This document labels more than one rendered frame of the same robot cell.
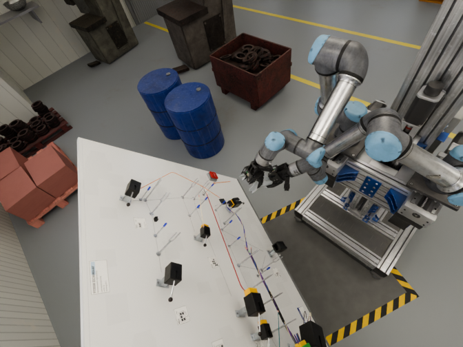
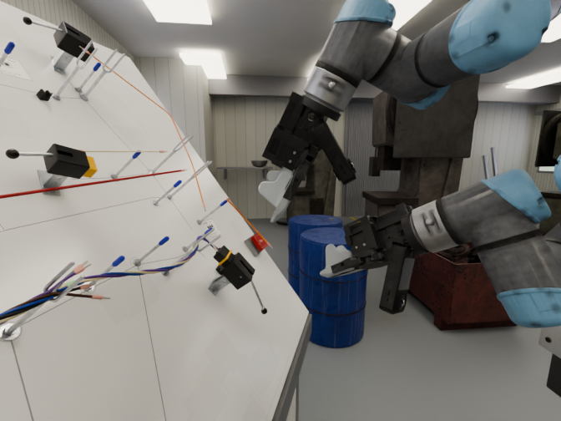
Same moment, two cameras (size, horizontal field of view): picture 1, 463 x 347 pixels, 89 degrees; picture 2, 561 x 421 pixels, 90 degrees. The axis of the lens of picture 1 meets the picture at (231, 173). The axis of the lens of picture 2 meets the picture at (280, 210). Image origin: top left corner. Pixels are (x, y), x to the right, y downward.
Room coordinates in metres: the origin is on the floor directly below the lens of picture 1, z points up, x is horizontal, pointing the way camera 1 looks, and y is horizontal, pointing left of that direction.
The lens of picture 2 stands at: (0.16, -0.29, 1.36)
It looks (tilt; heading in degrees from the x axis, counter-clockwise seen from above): 10 degrees down; 25
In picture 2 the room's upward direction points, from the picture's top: straight up
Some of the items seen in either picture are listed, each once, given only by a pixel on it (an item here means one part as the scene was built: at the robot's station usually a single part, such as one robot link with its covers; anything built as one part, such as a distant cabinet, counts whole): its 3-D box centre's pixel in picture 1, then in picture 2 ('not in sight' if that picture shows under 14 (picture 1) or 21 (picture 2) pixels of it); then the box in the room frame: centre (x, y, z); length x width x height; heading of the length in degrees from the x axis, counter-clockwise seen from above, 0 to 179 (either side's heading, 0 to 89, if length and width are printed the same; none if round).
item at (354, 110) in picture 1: (352, 116); not in sight; (0.82, -0.72, 1.33); 0.13 x 0.12 x 0.14; 34
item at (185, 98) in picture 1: (182, 113); (322, 268); (2.47, 0.37, 0.40); 1.08 x 0.66 x 0.80; 19
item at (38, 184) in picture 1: (36, 174); not in sight; (2.40, 2.46, 0.22); 1.18 x 0.81 x 0.44; 31
